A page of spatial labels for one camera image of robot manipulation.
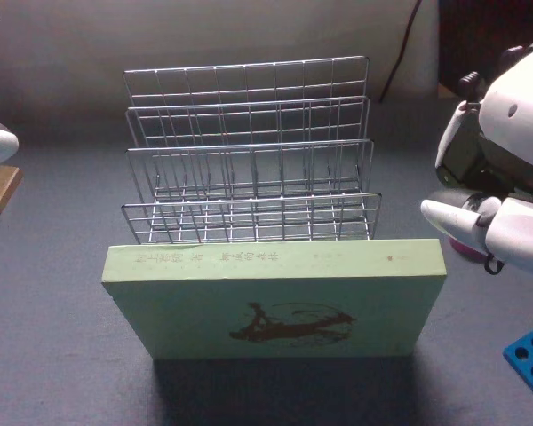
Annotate grey table cloth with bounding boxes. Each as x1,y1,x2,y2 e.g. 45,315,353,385
0,97,533,426

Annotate blue block with holes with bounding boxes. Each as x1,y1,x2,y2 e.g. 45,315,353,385
502,327,533,398

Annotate dark thin background cable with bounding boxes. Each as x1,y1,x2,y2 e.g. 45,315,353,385
378,0,424,104

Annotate silver wire file rack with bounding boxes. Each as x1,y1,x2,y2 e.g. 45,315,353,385
121,55,383,246

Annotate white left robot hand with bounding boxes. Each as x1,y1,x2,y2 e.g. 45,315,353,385
0,115,20,171

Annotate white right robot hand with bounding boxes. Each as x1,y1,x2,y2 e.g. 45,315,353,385
420,38,533,288

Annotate magenta round disc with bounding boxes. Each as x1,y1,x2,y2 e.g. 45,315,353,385
448,237,489,264

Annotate dark cabinet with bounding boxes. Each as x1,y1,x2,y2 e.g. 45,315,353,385
438,0,533,99

